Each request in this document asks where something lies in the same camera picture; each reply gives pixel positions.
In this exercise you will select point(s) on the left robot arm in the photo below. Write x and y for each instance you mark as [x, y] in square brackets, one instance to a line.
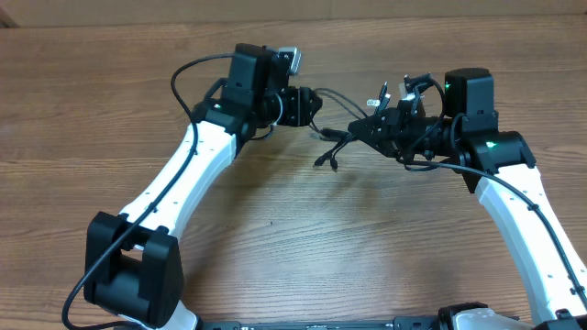
[133, 266]

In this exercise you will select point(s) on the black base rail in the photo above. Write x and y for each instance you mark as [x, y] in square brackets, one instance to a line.
[316, 325]

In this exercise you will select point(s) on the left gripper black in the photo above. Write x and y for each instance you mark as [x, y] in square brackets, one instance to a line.
[297, 111]

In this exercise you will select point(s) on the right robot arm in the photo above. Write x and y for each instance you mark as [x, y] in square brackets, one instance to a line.
[454, 125]

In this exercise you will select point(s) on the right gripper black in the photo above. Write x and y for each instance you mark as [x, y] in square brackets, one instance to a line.
[393, 124]

